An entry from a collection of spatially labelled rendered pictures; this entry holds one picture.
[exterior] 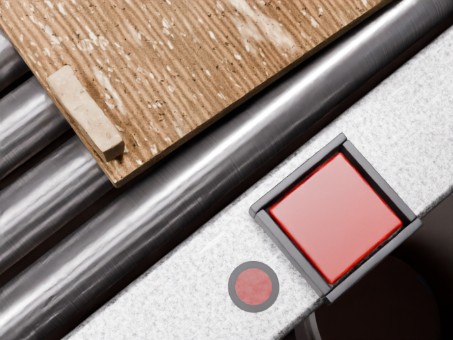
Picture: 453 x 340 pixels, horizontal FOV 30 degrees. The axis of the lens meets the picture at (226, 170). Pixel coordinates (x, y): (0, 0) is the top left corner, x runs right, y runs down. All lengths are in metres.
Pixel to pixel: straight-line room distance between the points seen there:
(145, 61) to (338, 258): 0.17
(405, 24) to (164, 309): 0.24
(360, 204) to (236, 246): 0.08
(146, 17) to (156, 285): 0.17
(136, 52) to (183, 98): 0.04
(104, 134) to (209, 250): 0.10
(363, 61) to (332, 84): 0.03
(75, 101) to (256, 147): 0.12
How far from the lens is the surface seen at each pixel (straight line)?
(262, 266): 0.52
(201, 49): 0.54
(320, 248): 0.52
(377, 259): 0.52
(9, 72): 0.58
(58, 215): 0.54
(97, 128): 0.50
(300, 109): 0.55
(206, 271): 0.52
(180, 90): 0.53
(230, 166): 0.54
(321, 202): 0.52
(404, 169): 0.55
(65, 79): 0.51
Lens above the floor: 1.43
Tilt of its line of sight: 75 degrees down
